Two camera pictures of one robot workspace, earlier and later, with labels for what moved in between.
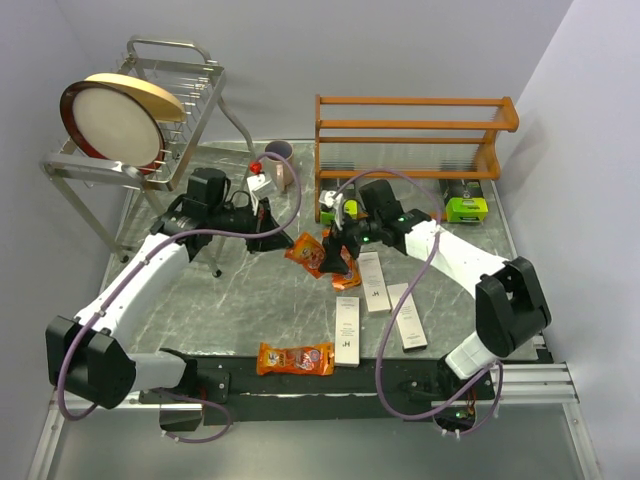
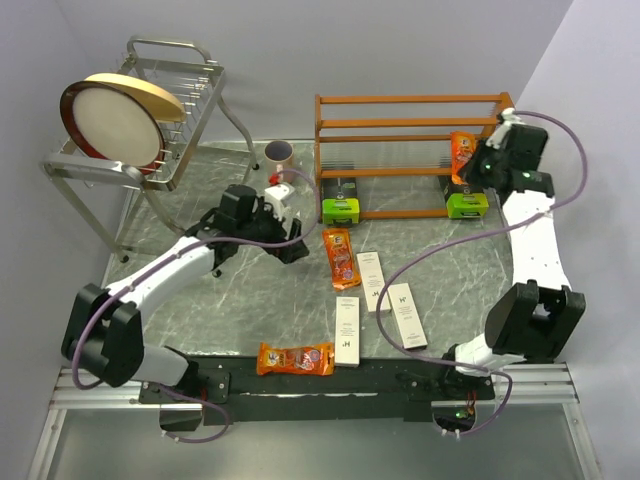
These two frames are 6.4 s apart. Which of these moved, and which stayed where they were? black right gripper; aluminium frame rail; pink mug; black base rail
Moved: black right gripper
Stayed: pink mug; black base rail; aluminium frame rail
